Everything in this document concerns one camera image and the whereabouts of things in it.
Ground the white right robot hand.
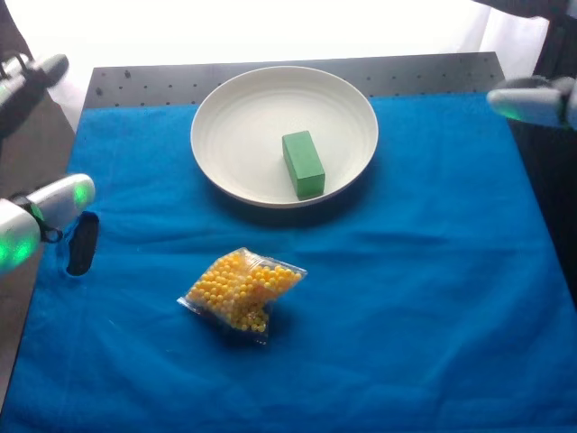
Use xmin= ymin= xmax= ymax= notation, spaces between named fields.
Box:
xmin=472 ymin=0 xmax=577 ymax=132

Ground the green rectangular block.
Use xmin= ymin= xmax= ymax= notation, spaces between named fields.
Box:
xmin=281 ymin=130 xmax=326 ymax=201

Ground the white round plate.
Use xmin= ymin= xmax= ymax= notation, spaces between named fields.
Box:
xmin=189 ymin=65 xmax=380 ymax=209

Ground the blue table cloth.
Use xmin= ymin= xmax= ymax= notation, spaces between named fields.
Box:
xmin=0 ymin=92 xmax=577 ymax=433

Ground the white backdrop curtain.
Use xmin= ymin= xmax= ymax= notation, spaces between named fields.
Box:
xmin=8 ymin=0 xmax=551 ymax=98

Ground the black curtain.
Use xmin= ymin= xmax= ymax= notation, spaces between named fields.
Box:
xmin=0 ymin=0 xmax=32 ymax=62

